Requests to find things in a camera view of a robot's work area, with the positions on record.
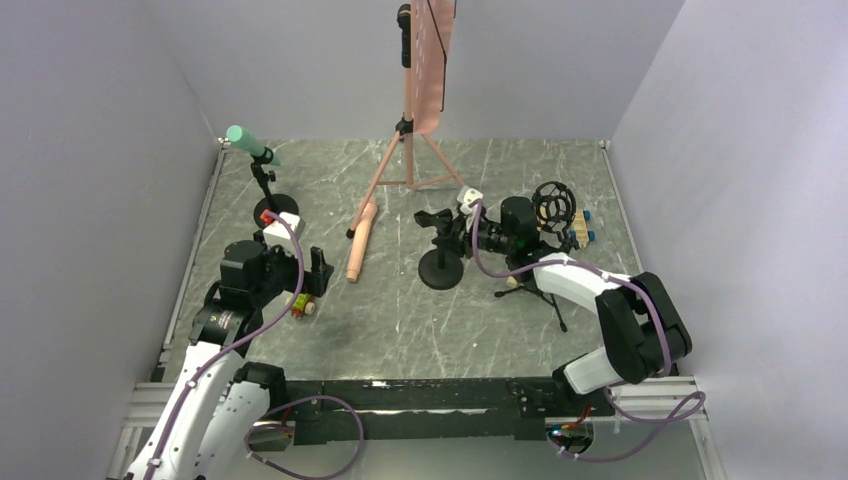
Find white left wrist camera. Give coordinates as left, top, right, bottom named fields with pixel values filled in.
left=260, top=210, right=305, bottom=251

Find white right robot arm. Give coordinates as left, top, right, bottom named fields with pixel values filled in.
left=414, top=188, right=693, bottom=396

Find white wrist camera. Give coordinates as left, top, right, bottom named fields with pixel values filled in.
left=456, top=185, right=484, bottom=215
left=260, top=210, right=305, bottom=251

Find pink music stand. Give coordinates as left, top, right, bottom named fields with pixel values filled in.
left=346, top=0, right=465, bottom=239

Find black shock mount tripod stand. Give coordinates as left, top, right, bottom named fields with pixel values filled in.
left=494, top=181, right=584, bottom=334

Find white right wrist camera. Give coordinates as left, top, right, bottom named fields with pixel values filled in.
left=456, top=185, right=484, bottom=215

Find colourful toy block car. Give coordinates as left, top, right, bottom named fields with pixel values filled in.
left=284, top=292, right=316, bottom=318

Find black round-base mic stand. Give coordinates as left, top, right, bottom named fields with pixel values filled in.
left=248, top=148, right=301, bottom=230
left=414, top=210, right=464, bottom=291

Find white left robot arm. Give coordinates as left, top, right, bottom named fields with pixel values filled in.
left=119, top=238, right=334, bottom=479

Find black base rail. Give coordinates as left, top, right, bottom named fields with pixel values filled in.
left=286, top=376, right=611, bottom=445

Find pink microphone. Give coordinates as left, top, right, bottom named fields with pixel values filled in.
left=346, top=197, right=378, bottom=283

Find teal microphone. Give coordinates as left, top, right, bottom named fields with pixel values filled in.
left=226, top=124, right=281, bottom=166

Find beige toy car blue wheels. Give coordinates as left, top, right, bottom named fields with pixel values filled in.
left=569, top=209, right=596, bottom=248

